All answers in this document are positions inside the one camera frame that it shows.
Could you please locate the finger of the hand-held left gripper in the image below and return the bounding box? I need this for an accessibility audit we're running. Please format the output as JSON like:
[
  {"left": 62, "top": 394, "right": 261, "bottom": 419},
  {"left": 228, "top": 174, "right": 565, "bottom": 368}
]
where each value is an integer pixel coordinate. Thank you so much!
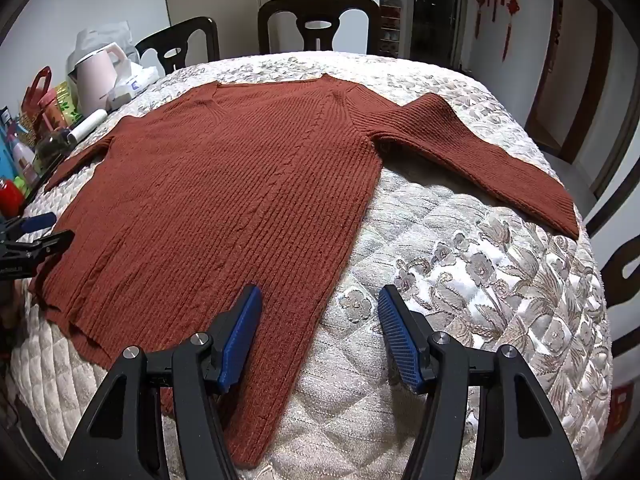
[
  {"left": 0, "top": 230, "right": 75, "bottom": 261},
  {"left": 0, "top": 211, "right": 57, "bottom": 241}
]

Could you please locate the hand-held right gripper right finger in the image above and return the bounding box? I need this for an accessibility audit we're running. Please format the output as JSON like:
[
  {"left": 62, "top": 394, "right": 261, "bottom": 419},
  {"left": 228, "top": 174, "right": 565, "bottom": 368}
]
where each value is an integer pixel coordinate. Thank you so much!
[{"left": 377, "top": 284, "right": 583, "bottom": 480}]

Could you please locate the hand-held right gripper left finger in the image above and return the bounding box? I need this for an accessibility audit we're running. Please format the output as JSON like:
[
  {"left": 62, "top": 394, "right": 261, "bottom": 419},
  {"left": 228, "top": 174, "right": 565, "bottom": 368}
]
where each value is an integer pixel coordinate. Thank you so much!
[{"left": 61, "top": 284, "right": 264, "bottom": 480}]

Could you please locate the rust brown knit sweater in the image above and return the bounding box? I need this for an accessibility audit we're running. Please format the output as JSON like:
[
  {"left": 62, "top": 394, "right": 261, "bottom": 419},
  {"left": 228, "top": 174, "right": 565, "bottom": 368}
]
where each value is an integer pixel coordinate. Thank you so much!
[{"left": 28, "top": 73, "right": 581, "bottom": 471}]

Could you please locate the red container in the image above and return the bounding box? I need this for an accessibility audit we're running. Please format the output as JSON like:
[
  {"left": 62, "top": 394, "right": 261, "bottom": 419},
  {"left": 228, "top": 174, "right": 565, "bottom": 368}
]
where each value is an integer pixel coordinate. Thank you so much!
[{"left": 0, "top": 180, "right": 25, "bottom": 218}]

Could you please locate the white pink bottle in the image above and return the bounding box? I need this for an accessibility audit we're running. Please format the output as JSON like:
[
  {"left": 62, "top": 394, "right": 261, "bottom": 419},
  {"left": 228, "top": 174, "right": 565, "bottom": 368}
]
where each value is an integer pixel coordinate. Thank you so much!
[{"left": 11, "top": 140, "right": 38, "bottom": 186}]

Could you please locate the dark glass jar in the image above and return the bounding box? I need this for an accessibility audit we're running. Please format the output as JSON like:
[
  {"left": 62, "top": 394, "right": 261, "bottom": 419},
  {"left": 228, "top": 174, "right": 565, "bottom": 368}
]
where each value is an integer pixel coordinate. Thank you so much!
[{"left": 37, "top": 130, "right": 71, "bottom": 171}]

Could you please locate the beige floral quilted table cover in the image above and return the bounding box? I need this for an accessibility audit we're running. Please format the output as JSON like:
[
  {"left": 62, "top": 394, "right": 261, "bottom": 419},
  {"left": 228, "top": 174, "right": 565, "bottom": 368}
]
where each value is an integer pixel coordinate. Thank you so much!
[{"left": 7, "top": 51, "right": 615, "bottom": 480}]

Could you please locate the blue box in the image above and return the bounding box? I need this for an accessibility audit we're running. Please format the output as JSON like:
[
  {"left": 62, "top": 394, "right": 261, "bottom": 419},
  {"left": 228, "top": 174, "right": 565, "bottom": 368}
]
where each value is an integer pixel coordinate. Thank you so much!
[{"left": 0, "top": 107, "right": 21, "bottom": 181}]

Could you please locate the white lint roller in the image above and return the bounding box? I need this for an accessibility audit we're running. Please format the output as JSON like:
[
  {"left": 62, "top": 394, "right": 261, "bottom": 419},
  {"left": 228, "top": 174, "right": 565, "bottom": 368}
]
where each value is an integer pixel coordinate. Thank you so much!
[{"left": 66, "top": 109, "right": 109, "bottom": 148}]

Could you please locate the red round canister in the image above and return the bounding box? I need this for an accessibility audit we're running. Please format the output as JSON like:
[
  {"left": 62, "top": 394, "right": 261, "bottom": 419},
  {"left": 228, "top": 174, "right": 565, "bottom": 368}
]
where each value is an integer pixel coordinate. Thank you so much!
[{"left": 37, "top": 92, "right": 66, "bottom": 128}]

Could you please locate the green snack packet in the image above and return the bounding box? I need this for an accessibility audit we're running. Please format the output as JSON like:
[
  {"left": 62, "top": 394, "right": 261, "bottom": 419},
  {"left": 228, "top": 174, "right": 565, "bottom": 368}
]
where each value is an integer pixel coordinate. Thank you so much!
[{"left": 52, "top": 81, "right": 81, "bottom": 123}]

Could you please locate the pink electric kettle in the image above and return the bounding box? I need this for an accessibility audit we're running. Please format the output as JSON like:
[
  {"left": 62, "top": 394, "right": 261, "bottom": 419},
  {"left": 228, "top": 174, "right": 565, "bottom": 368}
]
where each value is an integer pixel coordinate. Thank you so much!
[{"left": 74, "top": 42, "right": 132, "bottom": 117}]

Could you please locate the white tissue pack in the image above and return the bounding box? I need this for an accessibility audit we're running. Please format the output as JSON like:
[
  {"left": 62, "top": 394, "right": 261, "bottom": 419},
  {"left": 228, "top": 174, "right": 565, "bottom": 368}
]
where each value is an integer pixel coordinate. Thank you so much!
[{"left": 107, "top": 62, "right": 161, "bottom": 110}]

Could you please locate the white plastic bag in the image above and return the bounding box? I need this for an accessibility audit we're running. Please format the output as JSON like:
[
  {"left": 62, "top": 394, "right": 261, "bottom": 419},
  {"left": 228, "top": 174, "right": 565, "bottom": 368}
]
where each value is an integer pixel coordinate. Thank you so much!
[{"left": 67, "top": 21, "right": 141, "bottom": 71}]

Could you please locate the dark wooden chair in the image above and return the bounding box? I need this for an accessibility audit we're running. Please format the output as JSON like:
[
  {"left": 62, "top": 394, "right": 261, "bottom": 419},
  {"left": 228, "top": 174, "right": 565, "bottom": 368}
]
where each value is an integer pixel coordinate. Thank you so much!
[
  {"left": 135, "top": 16, "right": 221, "bottom": 75},
  {"left": 257, "top": 0, "right": 382, "bottom": 55}
]

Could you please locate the red storage shelf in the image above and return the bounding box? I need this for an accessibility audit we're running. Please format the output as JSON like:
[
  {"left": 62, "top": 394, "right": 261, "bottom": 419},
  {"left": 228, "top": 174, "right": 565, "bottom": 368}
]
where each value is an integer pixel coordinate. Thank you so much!
[{"left": 380, "top": 5, "right": 404, "bottom": 58}]

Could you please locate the dark glass door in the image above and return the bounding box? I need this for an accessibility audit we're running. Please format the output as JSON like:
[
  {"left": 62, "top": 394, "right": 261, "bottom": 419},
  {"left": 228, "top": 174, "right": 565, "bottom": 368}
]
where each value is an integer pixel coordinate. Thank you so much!
[{"left": 410, "top": 0, "right": 463, "bottom": 68}]

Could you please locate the brown wooden door frame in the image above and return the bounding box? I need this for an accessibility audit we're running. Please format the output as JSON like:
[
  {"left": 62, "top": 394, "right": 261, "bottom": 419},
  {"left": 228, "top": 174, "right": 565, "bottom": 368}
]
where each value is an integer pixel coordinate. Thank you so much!
[{"left": 525, "top": 0, "right": 615, "bottom": 166}]

